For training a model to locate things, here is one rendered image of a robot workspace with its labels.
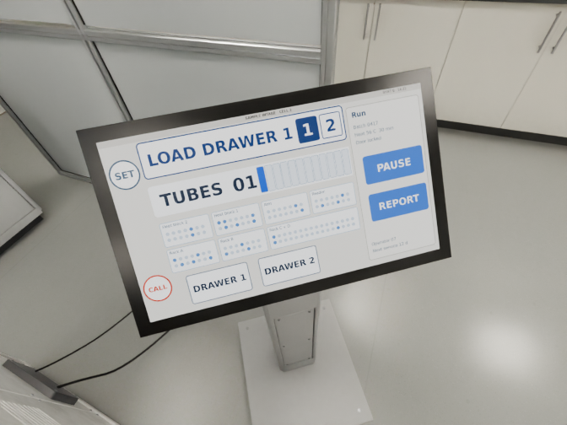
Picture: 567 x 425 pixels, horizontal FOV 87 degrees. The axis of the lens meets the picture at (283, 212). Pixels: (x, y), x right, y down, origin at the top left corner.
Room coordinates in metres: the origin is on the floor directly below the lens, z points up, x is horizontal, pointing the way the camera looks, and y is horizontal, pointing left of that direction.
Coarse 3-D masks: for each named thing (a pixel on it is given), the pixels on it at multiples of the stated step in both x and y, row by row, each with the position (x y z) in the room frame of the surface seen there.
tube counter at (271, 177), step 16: (288, 160) 0.34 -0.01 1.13; (304, 160) 0.35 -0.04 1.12; (320, 160) 0.35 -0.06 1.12; (336, 160) 0.35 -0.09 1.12; (240, 176) 0.33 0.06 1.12; (256, 176) 0.33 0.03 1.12; (272, 176) 0.33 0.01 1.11; (288, 176) 0.33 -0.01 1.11; (304, 176) 0.33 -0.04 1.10; (320, 176) 0.33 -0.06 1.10; (336, 176) 0.33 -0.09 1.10; (240, 192) 0.31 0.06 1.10; (256, 192) 0.31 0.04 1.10
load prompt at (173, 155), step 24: (264, 120) 0.38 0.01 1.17; (288, 120) 0.38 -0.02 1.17; (312, 120) 0.38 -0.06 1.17; (336, 120) 0.39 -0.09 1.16; (144, 144) 0.35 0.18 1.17; (168, 144) 0.35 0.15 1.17; (192, 144) 0.35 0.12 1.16; (216, 144) 0.36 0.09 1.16; (240, 144) 0.36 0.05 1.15; (264, 144) 0.36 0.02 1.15; (288, 144) 0.36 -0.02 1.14; (312, 144) 0.36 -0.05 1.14; (144, 168) 0.33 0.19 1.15; (168, 168) 0.33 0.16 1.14; (192, 168) 0.33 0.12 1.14
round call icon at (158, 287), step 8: (168, 272) 0.23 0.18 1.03; (144, 280) 0.22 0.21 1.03; (152, 280) 0.22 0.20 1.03; (160, 280) 0.22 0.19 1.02; (168, 280) 0.22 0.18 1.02; (144, 288) 0.21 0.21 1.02; (152, 288) 0.21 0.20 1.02; (160, 288) 0.21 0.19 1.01; (168, 288) 0.21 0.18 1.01; (144, 296) 0.21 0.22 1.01; (152, 296) 0.21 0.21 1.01; (160, 296) 0.21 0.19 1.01; (168, 296) 0.21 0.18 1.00
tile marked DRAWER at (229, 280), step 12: (240, 264) 0.24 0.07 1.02; (192, 276) 0.23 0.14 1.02; (204, 276) 0.23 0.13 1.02; (216, 276) 0.23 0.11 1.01; (228, 276) 0.23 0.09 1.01; (240, 276) 0.23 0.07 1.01; (192, 288) 0.21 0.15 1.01; (204, 288) 0.21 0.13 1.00; (216, 288) 0.21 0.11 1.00; (228, 288) 0.21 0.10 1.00; (240, 288) 0.21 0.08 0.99; (252, 288) 0.21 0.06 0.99; (192, 300) 0.20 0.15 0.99; (204, 300) 0.20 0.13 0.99
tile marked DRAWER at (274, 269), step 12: (288, 252) 0.25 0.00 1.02; (300, 252) 0.25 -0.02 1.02; (312, 252) 0.25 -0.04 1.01; (264, 264) 0.24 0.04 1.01; (276, 264) 0.24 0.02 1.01; (288, 264) 0.24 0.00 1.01; (300, 264) 0.24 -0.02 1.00; (312, 264) 0.24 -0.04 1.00; (264, 276) 0.23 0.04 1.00; (276, 276) 0.23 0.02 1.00; (288, 276) 0.23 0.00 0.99; (300, 276) 0.23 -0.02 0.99
